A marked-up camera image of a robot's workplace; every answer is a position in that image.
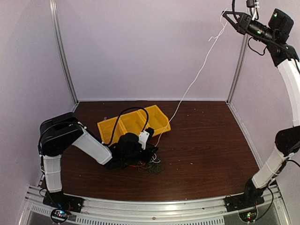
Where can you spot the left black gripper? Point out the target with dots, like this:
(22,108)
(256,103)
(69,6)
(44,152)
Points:
(148,153)

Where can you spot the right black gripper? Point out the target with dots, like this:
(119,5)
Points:
(242,26)

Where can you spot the yellow three-compartment bin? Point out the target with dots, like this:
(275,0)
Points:
(133,122)

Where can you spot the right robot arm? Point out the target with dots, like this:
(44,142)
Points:
(285,59)

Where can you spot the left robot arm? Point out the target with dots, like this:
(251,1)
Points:
(61,132)

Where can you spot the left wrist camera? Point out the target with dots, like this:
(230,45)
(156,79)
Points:
(144,136)

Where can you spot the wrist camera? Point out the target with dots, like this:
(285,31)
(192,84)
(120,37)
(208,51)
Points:
(144,136)
(253,6)

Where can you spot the right aluminium frame post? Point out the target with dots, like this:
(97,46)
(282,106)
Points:
(238,70)

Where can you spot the aluminium frame post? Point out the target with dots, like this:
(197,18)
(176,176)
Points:
(61,50)
(238,70)

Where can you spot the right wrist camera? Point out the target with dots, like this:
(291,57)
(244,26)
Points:
(253,6)

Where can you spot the front aluminium rail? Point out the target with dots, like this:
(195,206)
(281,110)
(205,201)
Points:
(209,211)

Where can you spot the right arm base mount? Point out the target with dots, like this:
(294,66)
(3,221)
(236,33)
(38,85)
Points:
(243,202)

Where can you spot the left aluminium frame post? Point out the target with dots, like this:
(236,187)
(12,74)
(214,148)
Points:
(61,50)

